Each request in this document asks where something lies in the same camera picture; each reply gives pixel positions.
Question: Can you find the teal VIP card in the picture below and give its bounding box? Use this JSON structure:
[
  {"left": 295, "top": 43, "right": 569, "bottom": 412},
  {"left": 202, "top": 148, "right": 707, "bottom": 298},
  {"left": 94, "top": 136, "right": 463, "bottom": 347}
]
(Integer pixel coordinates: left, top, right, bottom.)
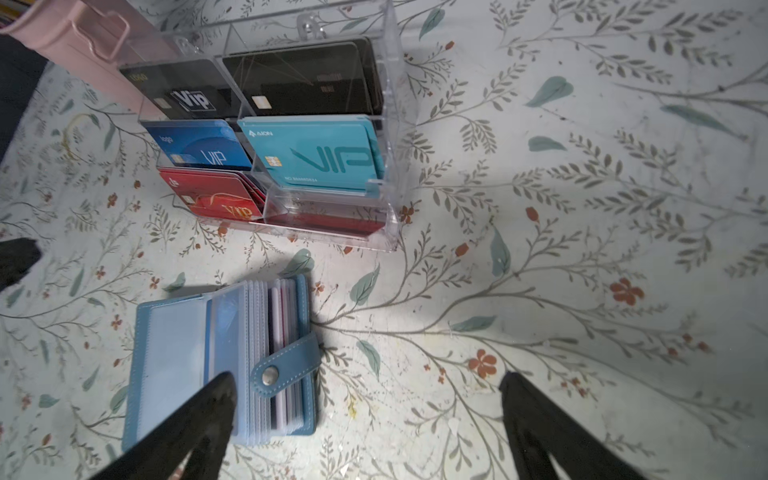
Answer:
[{"left": 238, "top": 114, "right": 384, "bottom": 194}]

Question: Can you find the pink pencil cup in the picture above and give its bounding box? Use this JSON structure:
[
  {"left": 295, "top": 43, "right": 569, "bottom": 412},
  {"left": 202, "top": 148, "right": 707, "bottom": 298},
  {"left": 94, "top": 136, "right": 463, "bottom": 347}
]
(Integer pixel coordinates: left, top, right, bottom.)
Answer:
[{"left": 1, "top": 0, "right": 172, "bottom": 118}]

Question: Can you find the black plain card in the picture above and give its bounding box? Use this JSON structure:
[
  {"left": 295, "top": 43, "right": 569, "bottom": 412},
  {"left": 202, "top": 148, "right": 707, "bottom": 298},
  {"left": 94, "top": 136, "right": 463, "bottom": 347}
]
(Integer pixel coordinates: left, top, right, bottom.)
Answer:
[{"left": 222, "top": 37, "right": 383, "bottom": 116}]

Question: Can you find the black VIP card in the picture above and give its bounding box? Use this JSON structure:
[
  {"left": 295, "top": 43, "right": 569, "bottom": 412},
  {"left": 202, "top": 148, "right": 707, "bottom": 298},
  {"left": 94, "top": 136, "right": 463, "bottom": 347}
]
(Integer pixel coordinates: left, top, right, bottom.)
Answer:
[{"left": 119, "top": 59, "right": 241, "bottom": 120}]

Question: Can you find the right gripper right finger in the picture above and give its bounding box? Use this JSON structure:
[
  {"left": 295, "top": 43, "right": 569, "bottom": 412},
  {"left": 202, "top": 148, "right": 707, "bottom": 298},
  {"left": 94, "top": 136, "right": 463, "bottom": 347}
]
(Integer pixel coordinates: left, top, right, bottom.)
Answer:
[{"left": 500, "top": 372, "right": 643, "bottom": 479}]

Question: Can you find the red VIP card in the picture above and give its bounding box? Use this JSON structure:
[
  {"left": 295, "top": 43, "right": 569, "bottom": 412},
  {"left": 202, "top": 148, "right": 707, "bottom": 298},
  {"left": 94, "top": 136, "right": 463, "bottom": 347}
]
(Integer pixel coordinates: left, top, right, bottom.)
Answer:
[{"left": 158, "top": 168, "right": 264, "bottom": 222}]

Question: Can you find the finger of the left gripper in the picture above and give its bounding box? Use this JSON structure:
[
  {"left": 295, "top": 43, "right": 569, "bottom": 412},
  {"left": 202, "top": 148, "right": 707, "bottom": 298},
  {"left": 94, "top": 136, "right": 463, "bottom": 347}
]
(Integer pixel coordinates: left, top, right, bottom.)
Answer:
[{"left": 0, "top": 238, "right": 42, "bottom": 291}]

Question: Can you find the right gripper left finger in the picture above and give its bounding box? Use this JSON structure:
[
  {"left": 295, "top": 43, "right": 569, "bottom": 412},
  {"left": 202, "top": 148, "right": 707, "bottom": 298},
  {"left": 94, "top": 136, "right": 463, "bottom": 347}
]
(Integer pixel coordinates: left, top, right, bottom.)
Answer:
[{"left": 94, "top": 372, "right": 237, "bottom": 479}]

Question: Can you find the blue VIP card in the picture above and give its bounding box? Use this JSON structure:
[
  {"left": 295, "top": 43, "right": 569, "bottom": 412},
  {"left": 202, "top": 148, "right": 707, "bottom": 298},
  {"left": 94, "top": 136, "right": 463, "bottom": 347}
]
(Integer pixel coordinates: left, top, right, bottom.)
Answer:
[{"left": 141, "top": 120, "right": 252, "bottom": 171}]

